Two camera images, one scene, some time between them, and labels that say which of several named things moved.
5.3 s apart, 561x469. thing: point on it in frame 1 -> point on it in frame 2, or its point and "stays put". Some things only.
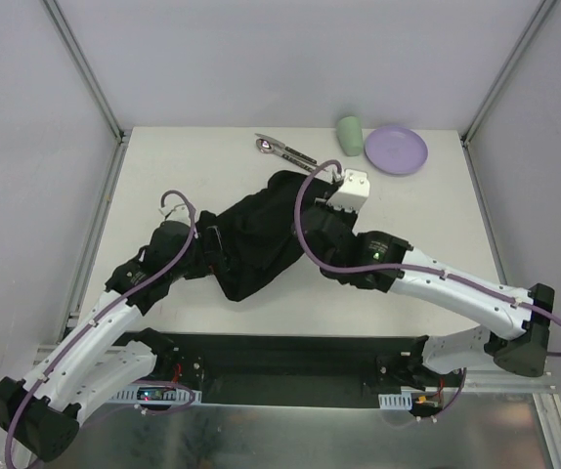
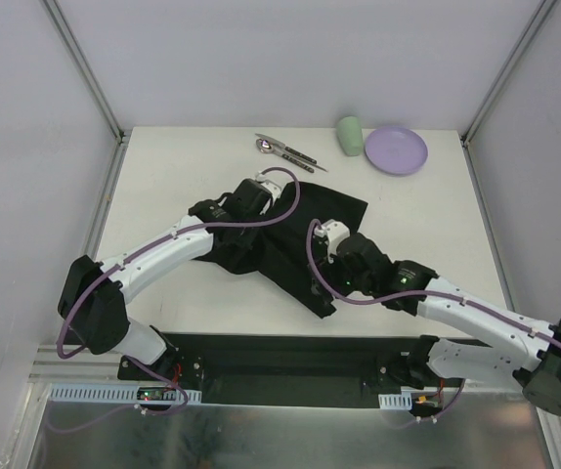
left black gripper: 213,248 -> 265,210
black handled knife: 288,149 stays put
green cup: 349,133 stays put
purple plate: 396,149 stays put
